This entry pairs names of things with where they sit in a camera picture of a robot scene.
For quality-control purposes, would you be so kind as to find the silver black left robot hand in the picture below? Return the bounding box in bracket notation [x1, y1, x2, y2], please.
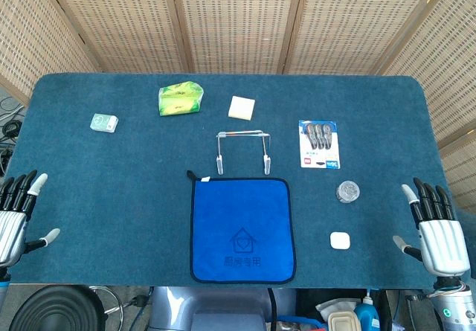
[0, 170, 61, 272]

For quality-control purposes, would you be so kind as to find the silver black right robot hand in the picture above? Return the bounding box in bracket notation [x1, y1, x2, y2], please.
[393, 177, 472, 277]

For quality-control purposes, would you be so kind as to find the blue cleaning cloth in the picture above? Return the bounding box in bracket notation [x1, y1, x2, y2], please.
[186, 170, 297, 285]

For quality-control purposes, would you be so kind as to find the black round stool seat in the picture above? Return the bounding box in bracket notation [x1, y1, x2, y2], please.
[9, 285, 107, 331]

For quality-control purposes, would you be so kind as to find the white rounded square object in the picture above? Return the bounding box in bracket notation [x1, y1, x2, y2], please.
[329, 231, 351, 251]

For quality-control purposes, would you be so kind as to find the blue detergent bottle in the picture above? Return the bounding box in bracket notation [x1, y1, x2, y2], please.
[353, 296, 381, 331]

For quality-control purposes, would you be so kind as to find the blue carpet table cover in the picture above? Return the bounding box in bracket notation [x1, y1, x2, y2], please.
[0, 72, 476, 291]

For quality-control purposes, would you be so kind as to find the clear round jar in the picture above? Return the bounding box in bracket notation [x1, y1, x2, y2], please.
[336, 180, 361, 205]

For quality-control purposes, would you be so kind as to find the beige lidded container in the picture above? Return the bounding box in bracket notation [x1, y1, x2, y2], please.
[327, 311, 361, 331]

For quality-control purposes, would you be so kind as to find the white crumpled bag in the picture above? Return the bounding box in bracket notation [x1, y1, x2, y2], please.
[315, 298, 361, 323]

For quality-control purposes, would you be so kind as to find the small green white box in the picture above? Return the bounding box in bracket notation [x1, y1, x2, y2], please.
[89, 112, 120, 134]

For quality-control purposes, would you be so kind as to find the blister card pack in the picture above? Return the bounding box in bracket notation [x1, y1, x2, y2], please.
[298, 119, 341, 170]

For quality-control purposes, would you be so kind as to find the grey-blue robot torso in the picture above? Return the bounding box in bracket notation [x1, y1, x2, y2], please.
[148, 286, 298, 331]

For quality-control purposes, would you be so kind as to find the green tissue pack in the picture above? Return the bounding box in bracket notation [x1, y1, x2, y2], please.
[158, 80, 205, 117]

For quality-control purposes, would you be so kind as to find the pale yellow sticky note pad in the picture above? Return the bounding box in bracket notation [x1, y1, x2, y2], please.
[228, 95, 257, 120]

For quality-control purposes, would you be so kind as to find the woven bamboo folding screen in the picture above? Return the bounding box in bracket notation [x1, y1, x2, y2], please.
[0, 0, 476, 213]

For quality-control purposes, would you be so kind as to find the bundle of floor cables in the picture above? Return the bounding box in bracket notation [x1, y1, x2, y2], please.
[0, 96, 27, 178]

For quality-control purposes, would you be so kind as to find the chrome stool ring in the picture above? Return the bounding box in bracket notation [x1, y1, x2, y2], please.
[89, 285, 124, 327]

